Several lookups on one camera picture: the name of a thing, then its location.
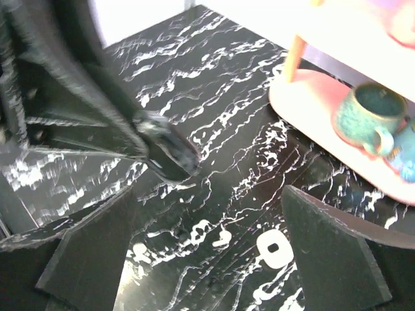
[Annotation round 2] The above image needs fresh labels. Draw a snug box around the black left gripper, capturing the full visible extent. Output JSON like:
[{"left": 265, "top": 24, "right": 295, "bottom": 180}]
[{"left": 0, "top": 0, "right": 150, "bottom": 159}]

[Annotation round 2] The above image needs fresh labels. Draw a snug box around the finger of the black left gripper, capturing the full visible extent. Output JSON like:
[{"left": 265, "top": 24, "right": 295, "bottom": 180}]
[{"left": 1, "top": 190, "right": 130, "bottom": 253}]

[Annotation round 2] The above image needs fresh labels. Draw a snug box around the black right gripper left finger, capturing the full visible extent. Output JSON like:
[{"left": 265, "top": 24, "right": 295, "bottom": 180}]
[{"left": 36, "top": 188, "right": 137, "bottom": 310}]

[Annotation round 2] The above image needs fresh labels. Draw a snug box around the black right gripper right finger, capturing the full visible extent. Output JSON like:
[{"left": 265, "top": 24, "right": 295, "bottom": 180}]
[{"left": 281, "top": 186, "right": 392, "bottom": 310}]

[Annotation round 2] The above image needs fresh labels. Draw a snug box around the black earbud charging case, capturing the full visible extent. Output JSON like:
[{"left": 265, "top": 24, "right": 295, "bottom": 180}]
[{"left": 132, "top": 111, "right": 200, "bottom": 183}]

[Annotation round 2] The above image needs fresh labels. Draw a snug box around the white earbud charging case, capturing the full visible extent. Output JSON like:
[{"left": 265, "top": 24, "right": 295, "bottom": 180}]
[{"left": 256, "top": 229, "right": 294, "bottom": 270}]

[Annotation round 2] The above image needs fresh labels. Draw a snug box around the white earbud on table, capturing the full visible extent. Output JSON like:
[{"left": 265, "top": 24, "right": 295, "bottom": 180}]
[{"left": 132, "top": 243, "right": 152, "bottom": 264}]

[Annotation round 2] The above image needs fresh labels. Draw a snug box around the light blue butterfly mug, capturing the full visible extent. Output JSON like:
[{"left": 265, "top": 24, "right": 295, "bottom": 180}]
[{"left": 386, "top": 119, "right": 414, "bottom": 183}]

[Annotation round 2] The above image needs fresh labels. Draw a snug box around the teal glazed ceramic mug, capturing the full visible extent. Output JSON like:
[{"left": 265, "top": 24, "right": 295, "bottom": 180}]
[{"left": 331, "top": 82, "right": 408, "bottom": 157}]

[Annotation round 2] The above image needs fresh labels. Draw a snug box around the pink three-tier shelf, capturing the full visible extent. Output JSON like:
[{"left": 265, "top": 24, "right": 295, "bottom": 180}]
[{"left": 268, "top": 1, "right": 414, "bottom": 205}]

